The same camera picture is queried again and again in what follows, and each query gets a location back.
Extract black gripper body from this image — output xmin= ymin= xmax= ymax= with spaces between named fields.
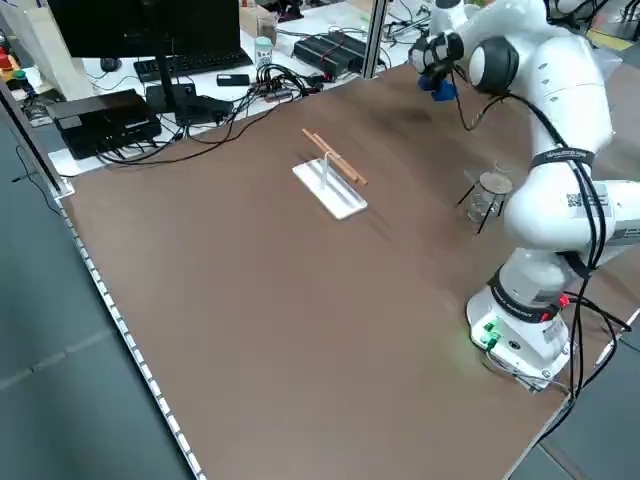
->
xmin=410 ymin=32 xmax=464 ymax=81

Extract white rag rack wooden rods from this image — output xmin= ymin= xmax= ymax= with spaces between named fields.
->
xmin=291 ymin=128 xmax=370 ymax=222

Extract black flat electronics box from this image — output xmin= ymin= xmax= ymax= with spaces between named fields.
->
xmin=51 ymin=88 xmax=163 ymax=162

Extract black finned power supply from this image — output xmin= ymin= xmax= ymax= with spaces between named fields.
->
xmin=292 ymin=32 xmax=370 ymax=80

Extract hub with many plugs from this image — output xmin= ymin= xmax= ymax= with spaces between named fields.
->
xmin=254 ymin=62 xmax=324 ymax=104

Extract clear glass beaker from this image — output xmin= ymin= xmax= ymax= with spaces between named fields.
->
xmin=463 ymin=159 xmax=512 ymax=225

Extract black keyboard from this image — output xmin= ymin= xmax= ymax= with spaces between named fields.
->
xmin=133 ymin=48 xmax=255 ymax=84

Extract black computer monitor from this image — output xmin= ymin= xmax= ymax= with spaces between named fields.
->
xmin=46 ymin=0 xmax=242 ymax=126

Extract aluminium frame post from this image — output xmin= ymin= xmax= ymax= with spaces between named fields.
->
xmin=361 ymin=0 xmax=390 ymax=80

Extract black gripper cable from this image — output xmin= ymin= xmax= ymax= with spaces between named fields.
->
xmin=449 ymin=67 xmax=506 ymax=133

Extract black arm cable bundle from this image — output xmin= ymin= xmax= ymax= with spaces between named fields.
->
xmin=502 ymin=91 xmax=632 ymax=401

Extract black table cable bundle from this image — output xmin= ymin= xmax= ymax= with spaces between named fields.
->
xmin=93 ymin=94 xmax=306 ymax=167

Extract aluminium table edge rail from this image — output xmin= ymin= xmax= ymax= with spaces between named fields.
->
xmin=58 ymin=192 xmax=207 ymax=480

